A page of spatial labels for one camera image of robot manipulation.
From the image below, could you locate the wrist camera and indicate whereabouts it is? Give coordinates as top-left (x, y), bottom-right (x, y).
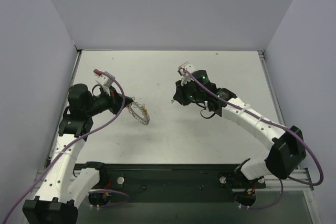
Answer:
top-left (178, 61), bottom-right (196, 86)
top-left (93, 69), bottom-right (115, 96)

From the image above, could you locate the aluminium front rail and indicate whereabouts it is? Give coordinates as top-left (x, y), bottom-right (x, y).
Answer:
top-left (263, 168), bottom-right (314, 191)

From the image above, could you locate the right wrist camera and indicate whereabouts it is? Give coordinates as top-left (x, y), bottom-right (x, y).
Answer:
top-left (178, 61), bottom-right (196, 86)

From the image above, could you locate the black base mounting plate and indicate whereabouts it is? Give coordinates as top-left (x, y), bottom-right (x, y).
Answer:
top-left (88, 164), bottom-right (266, 206)

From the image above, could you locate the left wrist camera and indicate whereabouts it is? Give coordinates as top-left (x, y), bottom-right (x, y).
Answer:
top-left (93, 69), bottom-right (115, 96)

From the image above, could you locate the silver round keyring disc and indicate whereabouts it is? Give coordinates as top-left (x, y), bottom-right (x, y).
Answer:
top-left (127, 100), bottom-right (150, 125)

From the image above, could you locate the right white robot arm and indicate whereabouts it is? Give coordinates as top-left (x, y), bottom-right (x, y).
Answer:
top-left (173, 67), bottom-right (306, 181)

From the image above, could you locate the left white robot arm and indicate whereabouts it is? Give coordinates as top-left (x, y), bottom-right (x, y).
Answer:
top-left (23, 81), bottom-right (133, 223)

